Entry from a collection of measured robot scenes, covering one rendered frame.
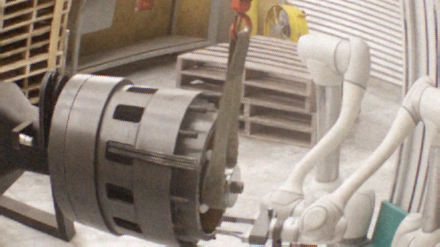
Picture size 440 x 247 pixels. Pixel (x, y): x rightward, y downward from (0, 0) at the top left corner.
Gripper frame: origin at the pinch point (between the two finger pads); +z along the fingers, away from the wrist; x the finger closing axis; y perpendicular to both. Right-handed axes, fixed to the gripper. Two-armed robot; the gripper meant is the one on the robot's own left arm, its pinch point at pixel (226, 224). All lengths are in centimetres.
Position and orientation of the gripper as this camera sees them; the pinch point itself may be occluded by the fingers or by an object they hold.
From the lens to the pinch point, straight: 250.6
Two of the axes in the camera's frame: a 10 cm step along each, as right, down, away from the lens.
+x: -2.6, 5.5, -8.0
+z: -9.7, -1.2, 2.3
